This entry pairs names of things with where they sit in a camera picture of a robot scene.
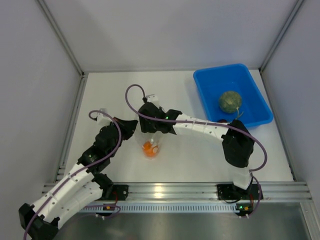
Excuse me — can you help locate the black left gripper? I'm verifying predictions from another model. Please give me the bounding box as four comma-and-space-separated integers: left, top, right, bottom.
108, 116, 138, 158

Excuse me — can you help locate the clear polka dot zip bag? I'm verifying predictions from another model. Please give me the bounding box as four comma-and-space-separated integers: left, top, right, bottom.
134, 114, 163, 159

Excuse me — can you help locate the orange toy fruit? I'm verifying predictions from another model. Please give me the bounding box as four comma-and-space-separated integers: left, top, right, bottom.
142, 141, 160, 158

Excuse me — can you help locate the dark red toy fruit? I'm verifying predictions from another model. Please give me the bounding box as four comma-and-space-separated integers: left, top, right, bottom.
217, 119, 228, 123

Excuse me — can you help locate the green netted toy melon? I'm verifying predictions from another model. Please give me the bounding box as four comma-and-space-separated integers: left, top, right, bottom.
218, 90, 244, 119

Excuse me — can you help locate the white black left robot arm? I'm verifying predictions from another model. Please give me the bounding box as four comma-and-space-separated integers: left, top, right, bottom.
18, 118, 138, 240

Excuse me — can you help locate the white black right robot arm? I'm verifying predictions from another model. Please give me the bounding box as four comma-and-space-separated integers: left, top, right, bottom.
138, 102, 255, 199

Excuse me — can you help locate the blue plastic bin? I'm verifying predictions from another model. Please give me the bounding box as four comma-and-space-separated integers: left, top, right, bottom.
193, 63, 273, 128

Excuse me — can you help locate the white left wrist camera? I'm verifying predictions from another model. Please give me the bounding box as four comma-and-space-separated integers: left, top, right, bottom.
96, 108, 111, 127

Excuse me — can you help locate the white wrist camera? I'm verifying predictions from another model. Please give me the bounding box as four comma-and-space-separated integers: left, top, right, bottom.
146, 94, 161, 108
96, 108, 111, 127

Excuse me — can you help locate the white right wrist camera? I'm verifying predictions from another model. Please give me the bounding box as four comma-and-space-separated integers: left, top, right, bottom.
146, 94, 161, 108

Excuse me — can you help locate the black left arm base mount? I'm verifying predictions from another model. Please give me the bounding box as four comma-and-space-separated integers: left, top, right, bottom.
103, 184, 129, 201

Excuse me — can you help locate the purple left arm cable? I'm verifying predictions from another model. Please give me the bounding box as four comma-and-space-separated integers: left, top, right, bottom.
23, 109, 123, 240

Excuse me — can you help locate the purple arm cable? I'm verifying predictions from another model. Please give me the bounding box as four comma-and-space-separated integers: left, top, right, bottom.
23, 109, 123, 240
124, 84, 268, 218

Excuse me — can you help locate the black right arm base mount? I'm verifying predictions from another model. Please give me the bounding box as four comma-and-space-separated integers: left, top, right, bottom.
217, 183, 261, 202

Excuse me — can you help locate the white slotted cable duct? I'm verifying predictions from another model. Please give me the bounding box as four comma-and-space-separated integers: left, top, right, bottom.
79, 202, 241, 213

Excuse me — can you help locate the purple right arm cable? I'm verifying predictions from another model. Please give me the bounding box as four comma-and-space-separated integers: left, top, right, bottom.
124, 84, 268, 218

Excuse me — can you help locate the left vertical frame post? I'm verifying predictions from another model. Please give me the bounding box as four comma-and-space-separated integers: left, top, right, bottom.
35, 0, 84, 76

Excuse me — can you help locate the vertical frame post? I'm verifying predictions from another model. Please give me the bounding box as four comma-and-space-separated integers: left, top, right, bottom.
35, 0, 84, 76
258, 0, 306, 74

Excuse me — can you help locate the aluminium frame rail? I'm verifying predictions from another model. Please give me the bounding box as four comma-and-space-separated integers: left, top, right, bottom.
39, 181, 312, 201

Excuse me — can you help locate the right vertical frame post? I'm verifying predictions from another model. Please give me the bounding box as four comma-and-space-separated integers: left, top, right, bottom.
258, 0, 306, 74

